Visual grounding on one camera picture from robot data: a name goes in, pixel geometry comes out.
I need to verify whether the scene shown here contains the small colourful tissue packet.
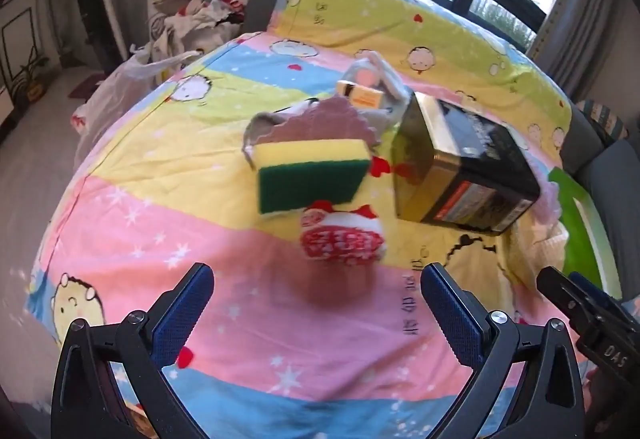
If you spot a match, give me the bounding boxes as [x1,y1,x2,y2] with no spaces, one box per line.
[336,80,387,111]

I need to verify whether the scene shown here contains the white plastic bag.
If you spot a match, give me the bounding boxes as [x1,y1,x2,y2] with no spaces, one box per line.
[72,50,201,140]

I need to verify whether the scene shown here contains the pile of clothes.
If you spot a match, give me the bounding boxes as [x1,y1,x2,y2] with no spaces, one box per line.
[147,0,251,65]

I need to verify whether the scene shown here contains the striped cushion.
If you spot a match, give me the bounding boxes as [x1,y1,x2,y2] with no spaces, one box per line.
[575,99,631,140]

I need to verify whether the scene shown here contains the grey sofa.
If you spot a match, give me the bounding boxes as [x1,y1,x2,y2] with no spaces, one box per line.
[559,99,640,300]

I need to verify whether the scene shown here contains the green cardboard box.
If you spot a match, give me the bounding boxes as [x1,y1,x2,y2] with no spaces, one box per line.
[547,168,623,297]

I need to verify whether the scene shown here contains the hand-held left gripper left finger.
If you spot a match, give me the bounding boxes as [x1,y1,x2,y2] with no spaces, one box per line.
[50,263,215,439]

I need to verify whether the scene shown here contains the yellow green sponge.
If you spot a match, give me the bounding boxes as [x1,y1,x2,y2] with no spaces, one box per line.
[255,138,372,217]

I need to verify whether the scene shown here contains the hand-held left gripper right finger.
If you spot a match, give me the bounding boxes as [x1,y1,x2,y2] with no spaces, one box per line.
[420,262,586,439]

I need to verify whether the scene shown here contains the grey curtain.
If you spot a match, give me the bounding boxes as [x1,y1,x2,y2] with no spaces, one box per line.
[525,0,636,105]

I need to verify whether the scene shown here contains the brown floor mat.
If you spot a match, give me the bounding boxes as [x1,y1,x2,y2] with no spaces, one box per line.
[67,75,103,99]

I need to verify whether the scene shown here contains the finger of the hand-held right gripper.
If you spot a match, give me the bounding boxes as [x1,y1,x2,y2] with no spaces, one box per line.
[569,271,640,320]
[536,266,640,387]

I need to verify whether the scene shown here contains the black panel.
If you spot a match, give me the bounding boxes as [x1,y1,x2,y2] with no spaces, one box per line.
[76,0,128,75]

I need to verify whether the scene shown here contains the grey cloth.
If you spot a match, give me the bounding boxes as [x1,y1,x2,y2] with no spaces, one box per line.
[243,100,321,160]

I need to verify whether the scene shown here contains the black gold tin box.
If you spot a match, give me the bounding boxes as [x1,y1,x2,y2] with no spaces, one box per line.
[391,92,542,236]

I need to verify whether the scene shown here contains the potted plant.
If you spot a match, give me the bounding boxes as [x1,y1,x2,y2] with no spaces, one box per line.
[10,52,51,105]

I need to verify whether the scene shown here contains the grey elephant plush toy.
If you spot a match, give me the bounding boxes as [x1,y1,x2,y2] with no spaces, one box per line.
[342,50,417,132]

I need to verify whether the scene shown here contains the red white plush toy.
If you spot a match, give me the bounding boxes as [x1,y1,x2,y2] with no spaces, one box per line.
[299,200,387,267]

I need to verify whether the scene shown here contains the cartoon printed blanket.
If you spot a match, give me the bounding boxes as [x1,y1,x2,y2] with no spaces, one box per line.
[25,0,631,439]

